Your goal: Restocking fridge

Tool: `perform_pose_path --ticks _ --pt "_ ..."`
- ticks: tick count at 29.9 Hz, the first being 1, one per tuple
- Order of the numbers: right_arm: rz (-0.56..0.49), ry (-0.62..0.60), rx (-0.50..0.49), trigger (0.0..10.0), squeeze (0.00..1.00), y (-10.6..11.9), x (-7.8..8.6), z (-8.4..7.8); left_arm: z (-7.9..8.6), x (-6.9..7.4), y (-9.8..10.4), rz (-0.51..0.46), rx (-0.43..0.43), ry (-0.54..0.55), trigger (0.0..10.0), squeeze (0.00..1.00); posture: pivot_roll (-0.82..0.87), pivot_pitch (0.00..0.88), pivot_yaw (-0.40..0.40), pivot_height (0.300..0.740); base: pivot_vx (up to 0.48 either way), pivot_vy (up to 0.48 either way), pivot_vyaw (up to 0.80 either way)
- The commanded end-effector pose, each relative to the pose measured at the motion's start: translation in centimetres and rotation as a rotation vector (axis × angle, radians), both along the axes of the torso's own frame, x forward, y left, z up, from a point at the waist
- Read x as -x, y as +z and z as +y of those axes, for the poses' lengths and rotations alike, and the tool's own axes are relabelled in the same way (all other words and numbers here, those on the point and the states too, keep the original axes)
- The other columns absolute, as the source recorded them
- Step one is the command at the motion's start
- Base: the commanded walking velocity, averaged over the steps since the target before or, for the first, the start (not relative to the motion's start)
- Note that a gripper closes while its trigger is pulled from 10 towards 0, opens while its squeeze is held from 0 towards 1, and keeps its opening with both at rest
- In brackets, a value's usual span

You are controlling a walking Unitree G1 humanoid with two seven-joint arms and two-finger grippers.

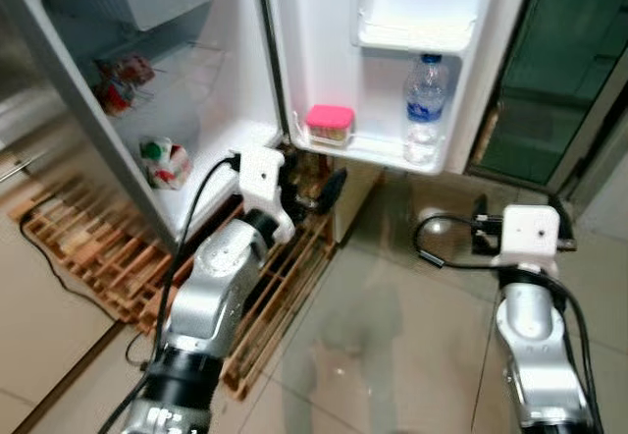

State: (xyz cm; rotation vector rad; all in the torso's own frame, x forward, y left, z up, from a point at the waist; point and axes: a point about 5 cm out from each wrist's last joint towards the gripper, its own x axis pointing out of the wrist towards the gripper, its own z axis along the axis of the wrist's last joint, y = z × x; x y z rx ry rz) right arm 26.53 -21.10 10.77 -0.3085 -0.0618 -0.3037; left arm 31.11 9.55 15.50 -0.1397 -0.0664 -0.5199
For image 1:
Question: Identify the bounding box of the pink lidded food container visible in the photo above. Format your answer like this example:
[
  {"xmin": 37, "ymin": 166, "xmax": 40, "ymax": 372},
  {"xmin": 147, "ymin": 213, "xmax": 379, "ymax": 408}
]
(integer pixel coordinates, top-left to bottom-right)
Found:
[{"xmin": 304, "ymin": 104, "xmax": 356, "ymax": 148}]

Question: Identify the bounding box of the grey mini fridge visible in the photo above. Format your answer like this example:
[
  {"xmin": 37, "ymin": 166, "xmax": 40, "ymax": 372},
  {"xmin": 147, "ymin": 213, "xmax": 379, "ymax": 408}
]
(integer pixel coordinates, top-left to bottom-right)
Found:
[{"xmin": 0, "ymin": 0, "xmax": 290, "ymax": 253}]

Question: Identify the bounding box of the white lined fridge door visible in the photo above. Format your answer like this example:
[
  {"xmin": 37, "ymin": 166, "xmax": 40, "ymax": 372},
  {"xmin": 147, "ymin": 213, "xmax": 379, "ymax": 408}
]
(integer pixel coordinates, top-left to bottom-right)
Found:
[{"xmin": 257, "ymin": 0, "xmax": 536, "ymax": 177}]

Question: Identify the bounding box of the clear plastic water bottle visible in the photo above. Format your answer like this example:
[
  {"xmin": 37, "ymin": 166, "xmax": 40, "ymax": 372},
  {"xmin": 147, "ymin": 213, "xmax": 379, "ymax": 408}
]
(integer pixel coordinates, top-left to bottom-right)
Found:
[{"xmin": 404, "ymin": 53, "xmax": 450, "ymax": 165}]

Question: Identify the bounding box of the green red white food pack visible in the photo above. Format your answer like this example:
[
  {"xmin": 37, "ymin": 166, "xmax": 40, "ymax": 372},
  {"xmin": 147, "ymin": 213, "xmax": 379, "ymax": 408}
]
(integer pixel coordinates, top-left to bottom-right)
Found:
[{"xmin": 137, "ymin": 137, "xmax": 192, "ymax": 191}]

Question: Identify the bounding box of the green glass door cabinet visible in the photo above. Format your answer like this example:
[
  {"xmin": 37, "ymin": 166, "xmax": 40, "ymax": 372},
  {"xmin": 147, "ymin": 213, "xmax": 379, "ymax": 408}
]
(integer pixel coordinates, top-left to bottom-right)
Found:
[{"xmin": 469, "ymin": 0, "xmax": 628, "ymax": 194}]

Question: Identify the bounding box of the red snack pack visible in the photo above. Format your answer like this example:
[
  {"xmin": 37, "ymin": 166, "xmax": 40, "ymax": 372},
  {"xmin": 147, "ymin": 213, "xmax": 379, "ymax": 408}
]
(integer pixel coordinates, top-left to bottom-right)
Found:
[
  {"xmin": 98, "ymin": 81, "xmax": 133, "ymax": 116},
  {"xmin": 96, "ymin": 53, "xmax": 156, "ymax": 86}
]

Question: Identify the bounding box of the wooden slat pallet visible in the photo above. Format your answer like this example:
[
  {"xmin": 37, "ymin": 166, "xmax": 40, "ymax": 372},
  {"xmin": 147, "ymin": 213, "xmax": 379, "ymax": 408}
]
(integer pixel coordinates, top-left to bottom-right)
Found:
[{"xmin": 10, "ymin": 144, "xmax": 340, "ymax": 401}]

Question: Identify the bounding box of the grey kitchen cabinet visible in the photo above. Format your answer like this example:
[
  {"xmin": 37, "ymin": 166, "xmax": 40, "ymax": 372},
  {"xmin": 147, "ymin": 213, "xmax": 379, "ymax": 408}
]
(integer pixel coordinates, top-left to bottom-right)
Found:
[{"xmin": 0, "ymin": 0, "xmax": 60, "ymax": 209}]

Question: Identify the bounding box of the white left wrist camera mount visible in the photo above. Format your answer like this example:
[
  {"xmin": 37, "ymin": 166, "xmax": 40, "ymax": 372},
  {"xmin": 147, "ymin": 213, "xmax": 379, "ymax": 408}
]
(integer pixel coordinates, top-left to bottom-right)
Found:
[{"xmin": 235, "ymin": 144, "xmax": 295, "ymax": 244}]

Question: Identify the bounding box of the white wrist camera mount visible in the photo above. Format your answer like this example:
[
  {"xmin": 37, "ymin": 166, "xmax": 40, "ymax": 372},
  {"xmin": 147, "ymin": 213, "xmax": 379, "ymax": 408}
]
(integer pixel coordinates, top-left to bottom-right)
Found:
[
  {"xmin": 235, "ymin": 144, "xmax": 295, "ymax": 244},
  {"xmin": 489, "ymin": 205, "xmax": 560, "ymax": 270}
]

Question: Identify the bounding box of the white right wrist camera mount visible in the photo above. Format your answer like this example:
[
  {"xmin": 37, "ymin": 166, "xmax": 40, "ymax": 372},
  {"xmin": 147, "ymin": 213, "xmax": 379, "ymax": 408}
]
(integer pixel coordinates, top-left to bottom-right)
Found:
[{"xmin": 489, "ymin": 205, "xmax": 560, "ymax": 270}]

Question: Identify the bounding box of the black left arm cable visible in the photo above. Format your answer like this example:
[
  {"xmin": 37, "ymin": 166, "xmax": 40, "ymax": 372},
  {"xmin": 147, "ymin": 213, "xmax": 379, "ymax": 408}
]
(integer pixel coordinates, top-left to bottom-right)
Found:
[{"xmin": 98, "ymin": 154, "xmax": 241, "ymax": 434}]

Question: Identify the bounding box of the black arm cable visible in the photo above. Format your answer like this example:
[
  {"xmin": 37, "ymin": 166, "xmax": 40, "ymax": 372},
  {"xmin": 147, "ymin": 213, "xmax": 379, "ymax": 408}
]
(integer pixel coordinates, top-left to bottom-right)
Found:
[
  {"xmin": 412, "ymin": 213, "xmax": 604, "ymax": 434},
  {"xmin": 98, "ymin": 154, "xmax": 241, "ymax": 434}
]

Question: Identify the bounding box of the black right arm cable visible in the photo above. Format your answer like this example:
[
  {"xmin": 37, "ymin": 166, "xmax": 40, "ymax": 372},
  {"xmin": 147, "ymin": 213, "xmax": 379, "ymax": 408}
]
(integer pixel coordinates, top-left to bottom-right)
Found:
[{"xmin": 412, "ymin": 213, "xmax": 604, "ymax": 434}]

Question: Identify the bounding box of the black power cord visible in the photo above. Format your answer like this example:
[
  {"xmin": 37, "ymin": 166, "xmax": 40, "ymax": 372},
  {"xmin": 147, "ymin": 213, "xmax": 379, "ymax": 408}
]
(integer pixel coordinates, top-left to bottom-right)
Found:
[{"xmin": 18, "ymin": 193, "xmax": 129, "ymax": 327}]

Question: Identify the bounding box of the metal cabinet bar handle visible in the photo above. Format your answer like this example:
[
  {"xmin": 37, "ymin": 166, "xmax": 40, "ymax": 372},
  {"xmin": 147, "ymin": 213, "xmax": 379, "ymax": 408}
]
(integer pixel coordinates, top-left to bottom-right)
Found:
[{"xmin": 0, "ymin": 156, "xmax": 42, "ymax": 186}]

